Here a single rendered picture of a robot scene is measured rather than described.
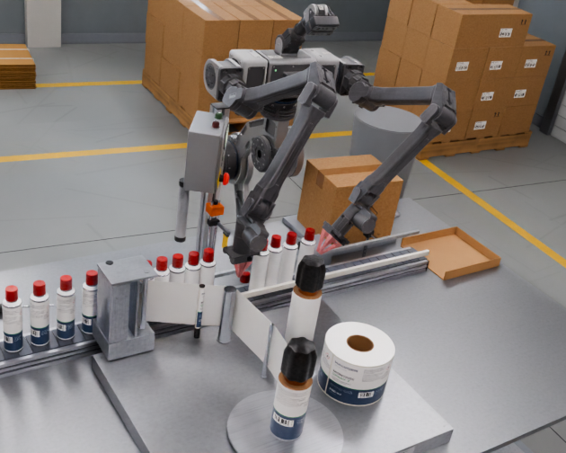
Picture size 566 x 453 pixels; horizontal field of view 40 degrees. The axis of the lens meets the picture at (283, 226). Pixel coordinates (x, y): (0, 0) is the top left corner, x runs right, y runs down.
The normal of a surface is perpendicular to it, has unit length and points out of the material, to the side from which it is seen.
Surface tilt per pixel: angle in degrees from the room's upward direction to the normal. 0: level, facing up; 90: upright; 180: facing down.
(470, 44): 90
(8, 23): 90
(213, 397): 0
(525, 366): 0
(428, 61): 90
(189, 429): 0
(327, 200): 90
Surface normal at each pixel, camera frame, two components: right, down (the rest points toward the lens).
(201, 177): -0.05, 0.48
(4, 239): 0.14, -0.87
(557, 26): -0.88, 0.12
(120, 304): 0.52, 0.48
